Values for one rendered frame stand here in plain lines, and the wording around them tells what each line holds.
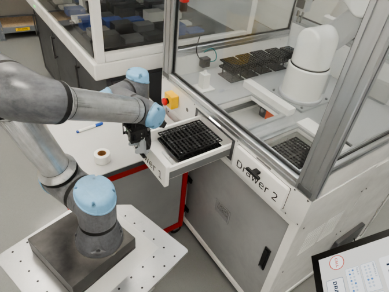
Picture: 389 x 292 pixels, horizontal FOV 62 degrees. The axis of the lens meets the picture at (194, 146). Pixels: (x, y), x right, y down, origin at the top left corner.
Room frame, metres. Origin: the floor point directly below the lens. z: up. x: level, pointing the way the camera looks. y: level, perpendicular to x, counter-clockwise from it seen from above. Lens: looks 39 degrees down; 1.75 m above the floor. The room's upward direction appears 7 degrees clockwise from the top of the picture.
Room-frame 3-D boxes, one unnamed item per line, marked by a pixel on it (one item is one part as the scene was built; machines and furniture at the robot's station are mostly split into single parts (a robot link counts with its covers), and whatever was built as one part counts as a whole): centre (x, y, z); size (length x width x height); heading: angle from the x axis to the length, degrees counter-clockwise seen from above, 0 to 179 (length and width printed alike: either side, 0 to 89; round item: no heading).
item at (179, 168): (1.13, 0.02, 0.86); 0.40 x 0.26 x 0.06; 129
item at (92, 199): (0.64, 0.28, 0.99); 0.13 x 0.12 x 0.14; 58
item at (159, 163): (1.00, 0.18, 0.87); 0.29 x 0.02 x 0.11; 39
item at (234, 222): (1.46, -0.48, 0.40); 1.03 x 0.95 x 0.80; 39
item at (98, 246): (0.63, 0.27, 0.87); 0.15 x 0.15 x 0.10
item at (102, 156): (1.07, 0.40, 0.78); 0.07 x 0.07 x 0.04
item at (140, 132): (0.97, 0.22, 1.04); 0.09 x 0.08 x 0.12; 128
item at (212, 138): (1.13, 0.02, 0.87); 0.22 x 0.18 x 0.06; 129
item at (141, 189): (1.34, 0.42, 0.38); 0.62 x 0.58 x 0.76; 39
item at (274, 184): (0.96, -0.27, 0.87); 0.29 x 0.02 x 0.11; 39
